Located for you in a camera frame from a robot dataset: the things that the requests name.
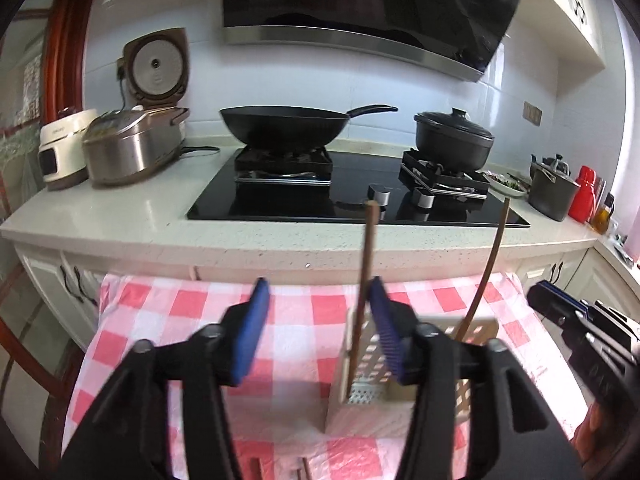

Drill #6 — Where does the black wok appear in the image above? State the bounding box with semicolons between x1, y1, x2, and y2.
219;104;399;147

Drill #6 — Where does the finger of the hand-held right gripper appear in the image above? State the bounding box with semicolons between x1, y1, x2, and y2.
526;281;593;328

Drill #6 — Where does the black range hood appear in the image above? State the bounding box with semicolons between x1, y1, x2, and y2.
221;0;532;83

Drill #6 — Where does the red bottle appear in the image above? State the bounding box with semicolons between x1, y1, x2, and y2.
568;165;607;224

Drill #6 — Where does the grey stock pot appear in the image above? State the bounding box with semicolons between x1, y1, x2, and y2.
529;155;582;222

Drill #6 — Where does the black burner grate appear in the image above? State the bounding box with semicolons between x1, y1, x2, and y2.
398;149;491;198
234;146;333;184

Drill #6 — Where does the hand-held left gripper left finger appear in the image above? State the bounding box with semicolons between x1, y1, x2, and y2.
52;277;273;480

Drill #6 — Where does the person's right hand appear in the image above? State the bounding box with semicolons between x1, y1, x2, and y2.
574;400;603;466

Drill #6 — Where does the black cooking pot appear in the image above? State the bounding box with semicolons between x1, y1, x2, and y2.
413;120;496;171

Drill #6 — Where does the black pot lid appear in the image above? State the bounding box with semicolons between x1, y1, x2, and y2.
414;107;495;138

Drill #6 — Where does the oil bottle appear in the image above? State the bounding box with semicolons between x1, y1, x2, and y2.
592;194;615;234

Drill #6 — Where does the red white checkered tablecloth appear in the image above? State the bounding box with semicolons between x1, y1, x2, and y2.
62;272;596;480

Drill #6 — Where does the red wooden glass door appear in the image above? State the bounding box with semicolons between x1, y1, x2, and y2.
0;0;96;480

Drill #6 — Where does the open steel rice cooker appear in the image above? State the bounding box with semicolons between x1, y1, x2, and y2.
81;27;192;187

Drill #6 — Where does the white perforated plastic basket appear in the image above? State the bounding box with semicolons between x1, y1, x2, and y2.
326;307;501;436

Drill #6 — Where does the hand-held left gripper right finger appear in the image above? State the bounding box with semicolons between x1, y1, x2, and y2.
367;276;586;480

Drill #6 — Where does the black glass gas cooktop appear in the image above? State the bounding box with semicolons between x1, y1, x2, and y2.
186;146;532;228

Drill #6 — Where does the plate with food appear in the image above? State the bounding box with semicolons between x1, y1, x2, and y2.
484;172;531;198

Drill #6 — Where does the white kitchen appliance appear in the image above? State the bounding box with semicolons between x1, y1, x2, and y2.
39;108;99;191

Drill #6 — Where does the white wall cabinet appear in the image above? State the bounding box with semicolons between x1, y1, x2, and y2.
515;0;608;73

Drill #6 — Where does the white base cabinet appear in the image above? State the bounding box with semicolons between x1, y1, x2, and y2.
515;247;640;321
15;245;108;341

